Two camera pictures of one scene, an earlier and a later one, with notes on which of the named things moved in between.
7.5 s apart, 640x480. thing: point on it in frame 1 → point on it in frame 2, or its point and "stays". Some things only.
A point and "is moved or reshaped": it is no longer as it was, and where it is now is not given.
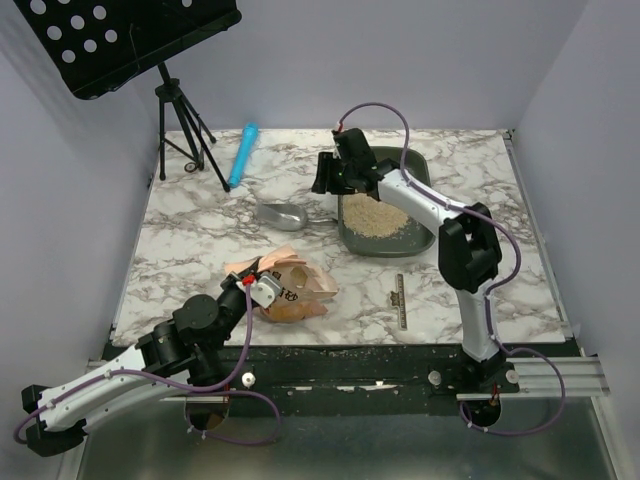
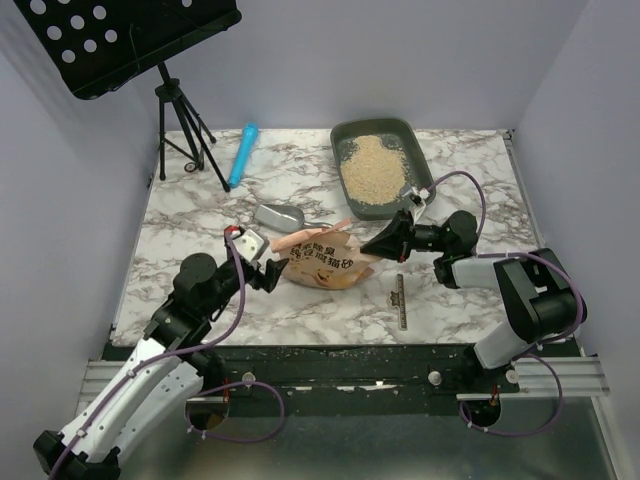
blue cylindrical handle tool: [244, 153] stays
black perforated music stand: [91, 45] stays
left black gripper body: [232, 301] → [252, 276]
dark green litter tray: [419, 236] is moved or reshaped
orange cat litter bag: [304, 288] → [324, 259]
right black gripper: [325, 173] → [404, 236]
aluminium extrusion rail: [584, 376] stays
